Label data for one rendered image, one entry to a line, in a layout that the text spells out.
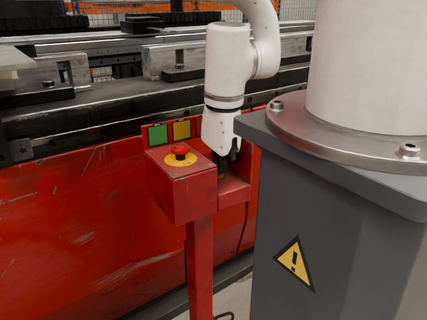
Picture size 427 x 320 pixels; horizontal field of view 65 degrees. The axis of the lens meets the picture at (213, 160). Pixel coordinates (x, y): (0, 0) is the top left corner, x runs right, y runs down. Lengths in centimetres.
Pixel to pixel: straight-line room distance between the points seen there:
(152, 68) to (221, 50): 41
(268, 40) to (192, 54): 43
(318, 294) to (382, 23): 22
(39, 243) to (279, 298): 71
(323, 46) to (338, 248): 16
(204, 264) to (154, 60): 59
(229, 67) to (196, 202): 28
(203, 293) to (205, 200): 35
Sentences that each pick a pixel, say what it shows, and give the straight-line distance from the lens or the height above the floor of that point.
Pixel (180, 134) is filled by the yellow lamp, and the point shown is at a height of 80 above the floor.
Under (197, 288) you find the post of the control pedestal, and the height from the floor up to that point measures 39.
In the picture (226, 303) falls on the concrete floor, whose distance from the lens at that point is 145.
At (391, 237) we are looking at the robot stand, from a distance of 27.
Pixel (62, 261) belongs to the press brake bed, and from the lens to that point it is 102.
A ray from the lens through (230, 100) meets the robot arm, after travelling 68.
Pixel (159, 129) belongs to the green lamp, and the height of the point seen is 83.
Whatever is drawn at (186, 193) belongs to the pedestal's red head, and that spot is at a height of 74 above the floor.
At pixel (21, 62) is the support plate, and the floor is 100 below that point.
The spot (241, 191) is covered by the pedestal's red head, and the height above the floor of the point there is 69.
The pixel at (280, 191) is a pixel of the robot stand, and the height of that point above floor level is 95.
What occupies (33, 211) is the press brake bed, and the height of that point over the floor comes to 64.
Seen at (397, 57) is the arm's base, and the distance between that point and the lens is 26.
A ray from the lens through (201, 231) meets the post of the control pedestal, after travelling 85.
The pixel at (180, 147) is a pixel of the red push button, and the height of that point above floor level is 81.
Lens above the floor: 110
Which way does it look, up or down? 26 degrees down
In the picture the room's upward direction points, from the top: straight up
